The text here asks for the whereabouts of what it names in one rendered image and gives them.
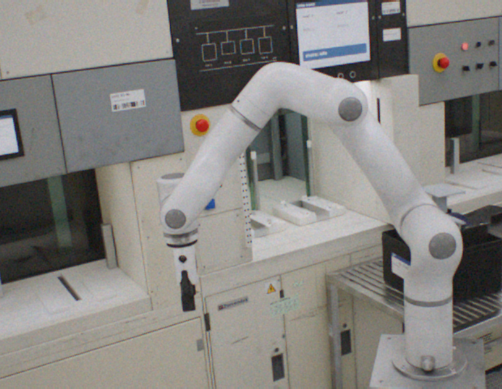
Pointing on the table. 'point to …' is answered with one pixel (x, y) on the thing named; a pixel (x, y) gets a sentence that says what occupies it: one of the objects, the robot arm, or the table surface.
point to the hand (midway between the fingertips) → (189, 299)
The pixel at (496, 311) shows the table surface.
